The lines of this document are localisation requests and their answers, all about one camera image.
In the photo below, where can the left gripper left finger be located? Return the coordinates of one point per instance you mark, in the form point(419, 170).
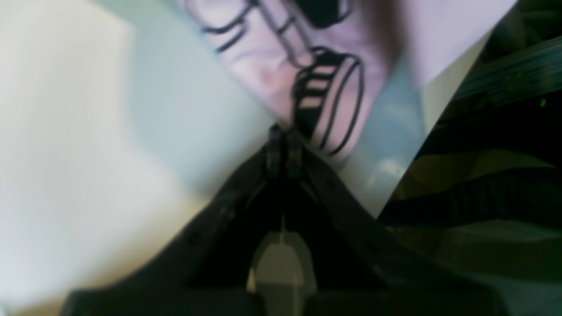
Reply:
point(204, 270)

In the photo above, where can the pink T-shirt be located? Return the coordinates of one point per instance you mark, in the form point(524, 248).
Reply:
point(320, 65)

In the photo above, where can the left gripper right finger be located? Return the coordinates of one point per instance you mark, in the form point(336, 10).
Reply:
point(360, 267)

